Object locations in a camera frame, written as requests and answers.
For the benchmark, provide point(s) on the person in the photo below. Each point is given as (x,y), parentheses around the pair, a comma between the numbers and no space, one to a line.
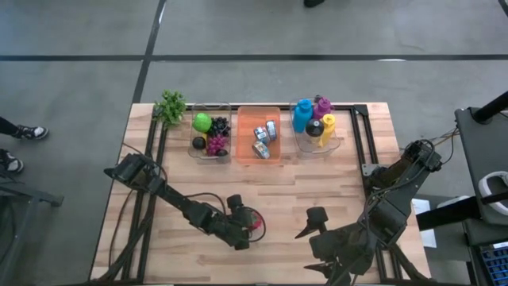
(31,132)

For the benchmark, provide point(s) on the grey headphones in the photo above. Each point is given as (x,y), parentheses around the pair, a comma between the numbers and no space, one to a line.
(486,186)

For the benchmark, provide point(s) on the green potted plant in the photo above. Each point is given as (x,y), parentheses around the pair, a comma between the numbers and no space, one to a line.
(170,107)

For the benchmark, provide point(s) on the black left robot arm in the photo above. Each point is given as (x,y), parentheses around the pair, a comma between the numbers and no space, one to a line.
(174,198)

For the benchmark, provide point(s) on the grey metal stand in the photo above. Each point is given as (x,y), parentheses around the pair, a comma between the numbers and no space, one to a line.
(24,192)

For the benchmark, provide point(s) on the tin can silver lid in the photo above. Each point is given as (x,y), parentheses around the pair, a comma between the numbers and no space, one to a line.
(261,150)

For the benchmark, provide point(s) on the green toy apple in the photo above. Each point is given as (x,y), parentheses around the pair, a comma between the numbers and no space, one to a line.
(202,122)

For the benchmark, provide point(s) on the orange plastic bin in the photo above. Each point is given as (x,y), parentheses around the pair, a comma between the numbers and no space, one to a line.
(246,155)

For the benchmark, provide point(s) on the red toy grape bunch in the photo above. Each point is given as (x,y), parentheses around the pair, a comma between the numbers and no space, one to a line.
(216,145)

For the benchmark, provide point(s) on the blue squeeze bottle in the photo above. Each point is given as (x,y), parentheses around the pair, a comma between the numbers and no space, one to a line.
(302,115)

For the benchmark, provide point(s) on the red toy strawberry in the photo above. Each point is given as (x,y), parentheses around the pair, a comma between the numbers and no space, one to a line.
(257,225)

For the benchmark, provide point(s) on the backlit keyboard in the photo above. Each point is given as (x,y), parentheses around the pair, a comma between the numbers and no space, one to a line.
(494,264)

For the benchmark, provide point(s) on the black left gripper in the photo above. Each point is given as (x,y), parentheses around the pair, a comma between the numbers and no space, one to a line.
(234,224)

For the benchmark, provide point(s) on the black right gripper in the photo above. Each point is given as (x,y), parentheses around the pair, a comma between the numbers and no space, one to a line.
(341,246)

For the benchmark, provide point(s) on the yellow squeeze bottle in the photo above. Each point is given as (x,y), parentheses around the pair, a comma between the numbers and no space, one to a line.
(328,129)

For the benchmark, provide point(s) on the black side desk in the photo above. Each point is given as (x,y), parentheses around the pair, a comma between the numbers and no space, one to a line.
(472,131)

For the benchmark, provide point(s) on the magenta squeeze bottle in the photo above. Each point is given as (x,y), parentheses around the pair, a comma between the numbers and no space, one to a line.
(322,107)

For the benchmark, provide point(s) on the clear plastic bin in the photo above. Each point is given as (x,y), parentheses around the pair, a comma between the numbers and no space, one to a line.
(210,157)
(309,145)

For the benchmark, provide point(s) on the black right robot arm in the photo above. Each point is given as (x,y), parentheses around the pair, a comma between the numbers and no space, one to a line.
(397,186)

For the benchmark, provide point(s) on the tin can gold lid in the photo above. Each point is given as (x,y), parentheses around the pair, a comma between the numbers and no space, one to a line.
(261,133)

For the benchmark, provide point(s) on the dark blue toy grape bunch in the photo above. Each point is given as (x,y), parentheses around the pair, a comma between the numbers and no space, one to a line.
(220,126)

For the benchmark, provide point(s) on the tin can blue label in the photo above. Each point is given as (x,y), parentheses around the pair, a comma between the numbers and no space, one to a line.
(272,130)

